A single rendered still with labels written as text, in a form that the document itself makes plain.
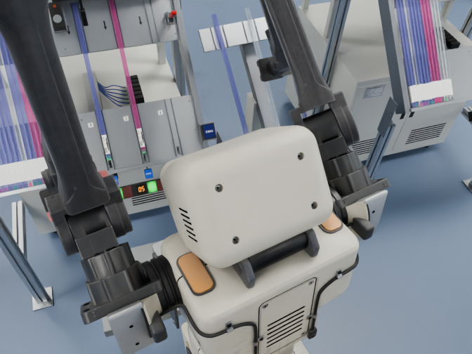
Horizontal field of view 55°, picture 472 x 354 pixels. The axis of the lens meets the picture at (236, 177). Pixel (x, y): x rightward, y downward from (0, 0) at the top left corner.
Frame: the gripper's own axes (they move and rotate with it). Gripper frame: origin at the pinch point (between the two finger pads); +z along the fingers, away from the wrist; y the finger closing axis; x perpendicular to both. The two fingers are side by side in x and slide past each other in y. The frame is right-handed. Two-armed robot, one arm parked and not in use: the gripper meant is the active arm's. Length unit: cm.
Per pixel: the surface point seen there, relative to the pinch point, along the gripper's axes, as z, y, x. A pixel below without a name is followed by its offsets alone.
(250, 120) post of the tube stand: 15.1, 3.0, 13.0
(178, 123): 10.2, 29.6, 8.3
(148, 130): 10.9, 39.4, 8.2
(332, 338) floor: 27, -12, 107
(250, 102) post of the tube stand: 10.6, 3.0, 7.3
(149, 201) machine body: 75, 39, 36
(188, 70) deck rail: 8.0, 22.0, -7.4
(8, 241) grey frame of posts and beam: 33, 92, 32
